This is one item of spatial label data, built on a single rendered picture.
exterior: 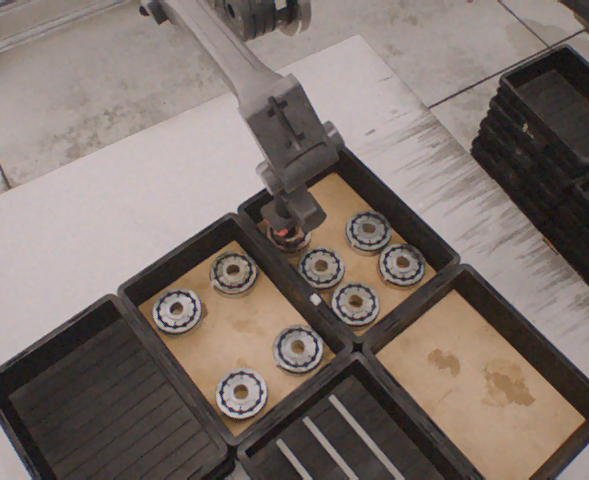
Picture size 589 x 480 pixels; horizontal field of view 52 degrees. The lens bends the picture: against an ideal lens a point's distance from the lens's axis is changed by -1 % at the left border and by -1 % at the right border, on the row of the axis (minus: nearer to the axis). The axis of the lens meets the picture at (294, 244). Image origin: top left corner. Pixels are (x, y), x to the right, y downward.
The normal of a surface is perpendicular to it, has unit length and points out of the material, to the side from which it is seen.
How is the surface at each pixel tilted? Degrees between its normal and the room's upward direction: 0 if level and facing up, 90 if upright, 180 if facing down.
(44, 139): 0
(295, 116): 57
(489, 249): 0
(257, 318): 0
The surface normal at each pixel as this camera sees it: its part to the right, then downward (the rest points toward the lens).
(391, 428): 0.01, -0.47
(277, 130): 0.33, 0.44
